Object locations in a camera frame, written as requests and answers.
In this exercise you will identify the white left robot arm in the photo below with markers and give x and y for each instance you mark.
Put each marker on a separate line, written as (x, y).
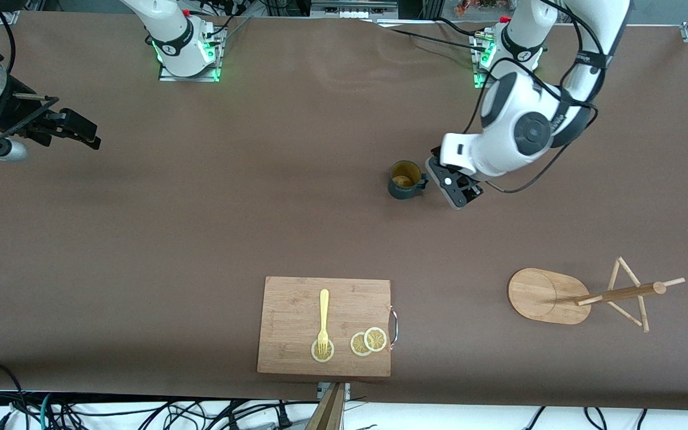
(517, 131)

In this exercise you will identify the wooden post with metal bracket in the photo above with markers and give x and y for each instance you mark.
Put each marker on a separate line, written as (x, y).
(329, 415)

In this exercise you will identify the aluminium frame rail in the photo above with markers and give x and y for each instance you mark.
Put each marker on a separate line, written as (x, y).
(353, 9)

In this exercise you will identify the teal cup with yellow inside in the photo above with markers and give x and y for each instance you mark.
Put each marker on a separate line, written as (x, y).
(402, 189)

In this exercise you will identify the black power plug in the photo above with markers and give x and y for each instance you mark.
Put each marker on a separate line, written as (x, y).
(284, 417)

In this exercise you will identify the yellow plastic fork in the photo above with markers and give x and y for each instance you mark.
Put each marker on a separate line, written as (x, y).
(323, 310)

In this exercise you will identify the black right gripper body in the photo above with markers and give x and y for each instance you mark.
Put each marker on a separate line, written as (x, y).
(14, 114)

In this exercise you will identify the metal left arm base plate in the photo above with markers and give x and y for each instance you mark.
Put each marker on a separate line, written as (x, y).
(478, 74)

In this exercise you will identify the wooden mug rack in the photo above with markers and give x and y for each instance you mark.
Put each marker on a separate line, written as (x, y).
(541, 295)

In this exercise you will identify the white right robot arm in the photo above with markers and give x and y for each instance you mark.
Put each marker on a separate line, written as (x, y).
(171, 30)

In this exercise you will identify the lemon slice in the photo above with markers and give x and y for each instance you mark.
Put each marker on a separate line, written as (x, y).
(329, 353)
(356, 346)
(375, 339)

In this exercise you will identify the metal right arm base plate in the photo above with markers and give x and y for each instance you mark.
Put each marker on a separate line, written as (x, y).
(215, 70)

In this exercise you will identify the brown table cover sheet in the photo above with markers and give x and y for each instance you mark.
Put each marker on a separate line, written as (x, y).
(320, 239)

